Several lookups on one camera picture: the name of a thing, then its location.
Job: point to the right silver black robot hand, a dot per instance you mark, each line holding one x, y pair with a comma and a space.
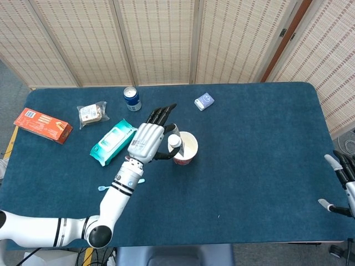
350, 194

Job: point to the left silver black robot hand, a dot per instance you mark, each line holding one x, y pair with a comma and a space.
144, 141

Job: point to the light blue toothbrush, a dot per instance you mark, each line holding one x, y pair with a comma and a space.
101, 188

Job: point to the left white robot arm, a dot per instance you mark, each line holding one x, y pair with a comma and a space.
116, 199

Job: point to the teal wet wipes pack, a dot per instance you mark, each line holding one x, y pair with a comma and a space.
113, 141

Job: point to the blue white drink can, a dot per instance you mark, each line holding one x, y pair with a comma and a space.
133, 101

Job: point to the red paper noodle cup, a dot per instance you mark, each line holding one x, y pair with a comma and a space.
191, 144

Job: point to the black caster wheel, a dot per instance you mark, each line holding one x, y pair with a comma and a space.
336, 251

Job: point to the sandwich in clear wrapper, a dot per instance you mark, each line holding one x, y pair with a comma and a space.
90, 114

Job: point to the small blue tissue pack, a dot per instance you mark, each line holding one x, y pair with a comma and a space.
204, 101

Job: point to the bamboo folding screen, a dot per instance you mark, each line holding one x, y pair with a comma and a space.
161, 41

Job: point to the orange cardboard box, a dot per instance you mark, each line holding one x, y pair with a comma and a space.
41, 123

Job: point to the blue table cloth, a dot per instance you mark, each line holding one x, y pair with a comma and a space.
249, 166

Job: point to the grey blue padded seat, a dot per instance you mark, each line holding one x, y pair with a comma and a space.
174, 256

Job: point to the black screen hinge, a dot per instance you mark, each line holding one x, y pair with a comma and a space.
283, 33
293, 36

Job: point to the brown wooden post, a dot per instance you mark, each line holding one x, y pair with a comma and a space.
285, 38

